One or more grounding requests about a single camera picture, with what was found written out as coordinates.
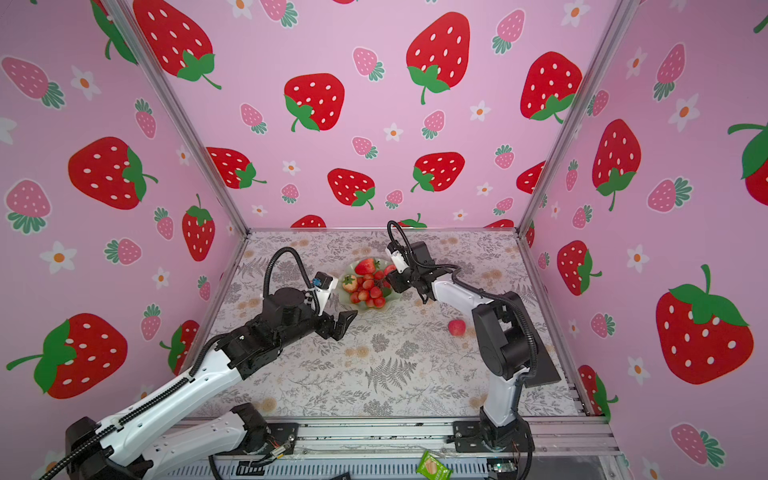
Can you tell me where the pale red fake strawberry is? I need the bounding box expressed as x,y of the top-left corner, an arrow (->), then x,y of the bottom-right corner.
341,274 -> 360,294

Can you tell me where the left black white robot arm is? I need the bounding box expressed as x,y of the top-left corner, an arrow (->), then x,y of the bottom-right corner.
43,288 -> 358,479

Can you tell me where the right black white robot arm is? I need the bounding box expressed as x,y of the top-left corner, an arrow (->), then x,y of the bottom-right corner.
386,240 -> 562,453

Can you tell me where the light green scalloped fruit bowl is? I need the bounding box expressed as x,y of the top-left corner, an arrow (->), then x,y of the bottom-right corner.
339,257 -> 396,310

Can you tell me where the floral patterned table mat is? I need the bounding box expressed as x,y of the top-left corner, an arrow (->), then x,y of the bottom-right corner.
191,230 -> 583,418

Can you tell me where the green snack packet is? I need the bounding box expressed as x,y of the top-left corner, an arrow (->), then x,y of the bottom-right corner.
417,451 -> 453,480

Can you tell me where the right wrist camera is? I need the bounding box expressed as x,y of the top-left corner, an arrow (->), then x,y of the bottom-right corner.
389,249 -> 409,273

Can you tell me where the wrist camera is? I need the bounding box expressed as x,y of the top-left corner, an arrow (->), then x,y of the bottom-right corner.
389,249 -> 409,273
312,271 -> 338,313

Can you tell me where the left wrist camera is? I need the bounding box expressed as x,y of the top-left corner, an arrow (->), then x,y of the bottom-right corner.
312,271 -> 338,313

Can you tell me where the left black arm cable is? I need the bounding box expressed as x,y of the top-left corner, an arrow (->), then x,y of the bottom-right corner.
262,246 -> 322,316

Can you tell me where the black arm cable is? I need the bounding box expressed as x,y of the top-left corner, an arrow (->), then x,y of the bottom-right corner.
262,246 -> 322,316
386,220 -> 538,385

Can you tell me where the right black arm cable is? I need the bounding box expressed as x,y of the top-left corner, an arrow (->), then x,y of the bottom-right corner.
386,220 -> 538,385

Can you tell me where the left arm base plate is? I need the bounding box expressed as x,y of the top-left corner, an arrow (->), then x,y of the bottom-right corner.
238,422 -> 300,456

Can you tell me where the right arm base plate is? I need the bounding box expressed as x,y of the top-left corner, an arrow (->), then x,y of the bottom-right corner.
448,419 -> 535,453

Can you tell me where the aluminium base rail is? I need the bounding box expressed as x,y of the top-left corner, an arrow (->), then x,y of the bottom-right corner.
165,417 -> 632,479

